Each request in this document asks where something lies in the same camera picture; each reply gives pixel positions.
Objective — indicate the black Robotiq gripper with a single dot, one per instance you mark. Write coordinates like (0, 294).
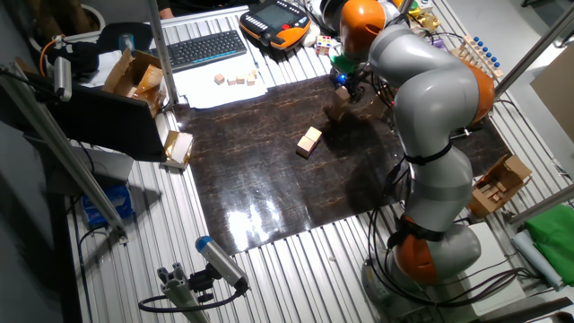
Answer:
(354, 82)

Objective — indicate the black sleeved forearm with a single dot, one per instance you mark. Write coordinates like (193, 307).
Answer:
(165, 3)

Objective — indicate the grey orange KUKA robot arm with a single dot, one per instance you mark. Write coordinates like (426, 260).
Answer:
(430, 89)

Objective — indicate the operator hand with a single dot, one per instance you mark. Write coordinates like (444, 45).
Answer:
(167, 13)

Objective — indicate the colourful Rubik's cube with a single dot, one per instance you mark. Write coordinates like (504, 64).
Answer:
(323, 45)

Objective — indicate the white rounded object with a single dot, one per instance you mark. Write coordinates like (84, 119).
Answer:
(310, 38)

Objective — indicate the black filament spool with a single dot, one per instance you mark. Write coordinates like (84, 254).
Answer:
(329, 13)

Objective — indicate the black orange teach pendant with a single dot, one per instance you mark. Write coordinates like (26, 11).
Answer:
(273, 20)

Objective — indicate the purple plastic object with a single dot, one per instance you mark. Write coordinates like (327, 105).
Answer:
(437, 43)

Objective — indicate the golden metal object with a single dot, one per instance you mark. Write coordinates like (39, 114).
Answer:
(425, 22)

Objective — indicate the yellow green emergency button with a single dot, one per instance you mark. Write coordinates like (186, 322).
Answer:
(413, 10)

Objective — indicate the small white box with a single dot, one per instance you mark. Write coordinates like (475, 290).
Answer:
(425, 4)

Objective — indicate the dark marble pattern mat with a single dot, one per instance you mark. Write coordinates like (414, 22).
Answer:
(269, 188)

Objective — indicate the white paper sheet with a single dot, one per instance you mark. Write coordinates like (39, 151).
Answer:
(215, 96)

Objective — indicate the wooden rack with blue caps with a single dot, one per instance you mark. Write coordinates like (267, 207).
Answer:
(477, 56)

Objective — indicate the black computer keyboard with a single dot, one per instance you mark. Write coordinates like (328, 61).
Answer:
(202, 49)

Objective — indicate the white gold foil box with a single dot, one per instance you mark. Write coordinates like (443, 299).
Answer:
(178, 148)

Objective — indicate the cardboard box with wooden pieces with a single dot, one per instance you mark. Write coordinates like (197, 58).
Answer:
(498, 186)

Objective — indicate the brown cardboard panel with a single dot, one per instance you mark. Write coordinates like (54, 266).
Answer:
(556, 94)

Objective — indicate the open brown cardboard box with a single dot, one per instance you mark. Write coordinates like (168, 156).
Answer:
(134, 81)

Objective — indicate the white base board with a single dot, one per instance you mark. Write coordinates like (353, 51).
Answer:
(498, 251)

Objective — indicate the blue translucent cup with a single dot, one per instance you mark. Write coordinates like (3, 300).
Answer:
(127, 42)

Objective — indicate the black flat panel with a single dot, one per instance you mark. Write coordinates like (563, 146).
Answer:
(103, 121)

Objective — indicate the grey flat box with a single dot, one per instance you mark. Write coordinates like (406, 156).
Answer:
(105, 163)

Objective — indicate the white rolled sheet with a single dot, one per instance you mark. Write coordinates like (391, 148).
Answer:
(536, 260)

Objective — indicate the green cloth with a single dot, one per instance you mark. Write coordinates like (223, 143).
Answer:
(553, 242)

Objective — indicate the black fabric bag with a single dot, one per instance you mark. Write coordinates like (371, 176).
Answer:
(89, 49)

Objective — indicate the short aluminium profile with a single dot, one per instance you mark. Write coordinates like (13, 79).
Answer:
(179, 291)

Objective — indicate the blue plastic packet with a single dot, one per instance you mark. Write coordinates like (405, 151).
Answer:
(107, 204)

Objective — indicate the black flat bar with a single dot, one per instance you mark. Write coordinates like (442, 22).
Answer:
(524, 309)

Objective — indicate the green wrist mount adapter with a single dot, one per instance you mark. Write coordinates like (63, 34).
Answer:
(343, 63)

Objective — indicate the aluminium frame post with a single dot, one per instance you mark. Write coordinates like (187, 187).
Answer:
(533, 49)
(405, 6)
(161, 54)

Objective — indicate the silver camera with blue cap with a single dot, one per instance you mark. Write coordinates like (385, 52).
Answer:
(220, 260)

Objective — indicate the aluminium frame beam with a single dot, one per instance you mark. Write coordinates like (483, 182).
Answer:
(67, 157)
(542, 204)

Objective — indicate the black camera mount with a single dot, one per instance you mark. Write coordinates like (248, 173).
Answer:
(202, 282)

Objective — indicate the silver depth camera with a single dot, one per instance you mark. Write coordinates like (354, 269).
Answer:
(63, 78)

